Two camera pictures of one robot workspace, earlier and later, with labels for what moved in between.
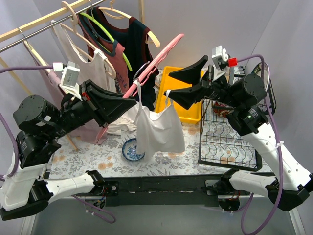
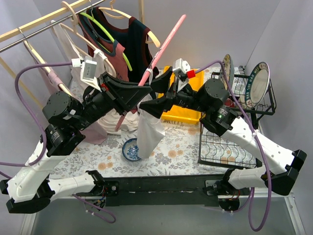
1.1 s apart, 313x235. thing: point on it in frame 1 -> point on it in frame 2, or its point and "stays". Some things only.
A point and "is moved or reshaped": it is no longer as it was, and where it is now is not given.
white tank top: (159, 132) is moved or reshaped
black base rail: (164, 190) stays
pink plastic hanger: (136, 84) -> (162, 50)
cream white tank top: (95, 71) stays
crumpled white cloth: (126, 122) stays
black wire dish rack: (220, 145) stays
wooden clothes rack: (13, 32) stays
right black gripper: (211, 83) -> (173, 93)
